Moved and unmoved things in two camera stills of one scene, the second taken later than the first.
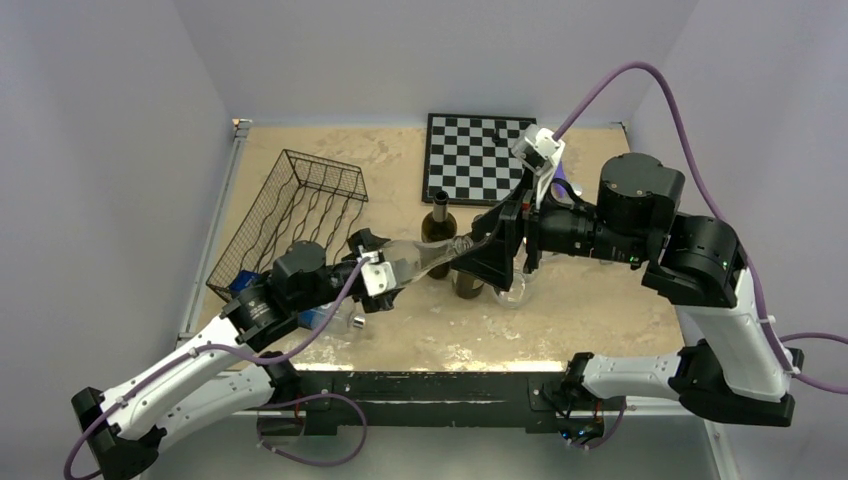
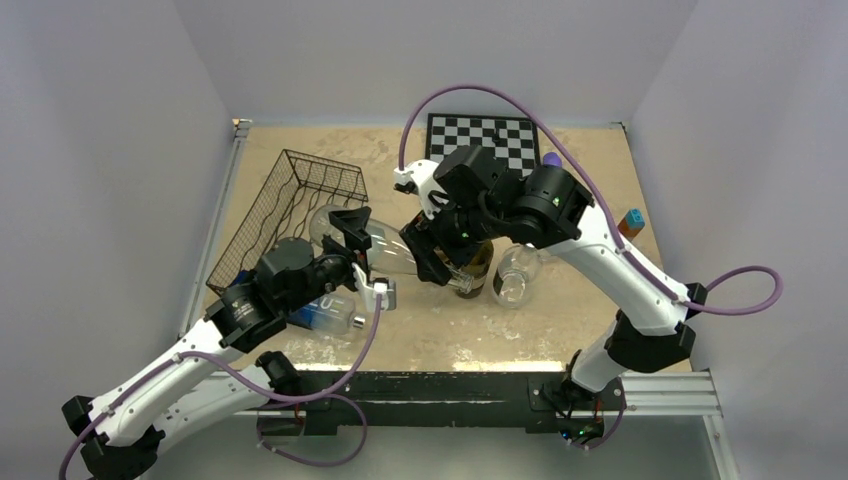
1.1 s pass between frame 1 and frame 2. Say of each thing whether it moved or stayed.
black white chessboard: stayed
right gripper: moved
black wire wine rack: stayed
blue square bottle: stayed
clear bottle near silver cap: stayed
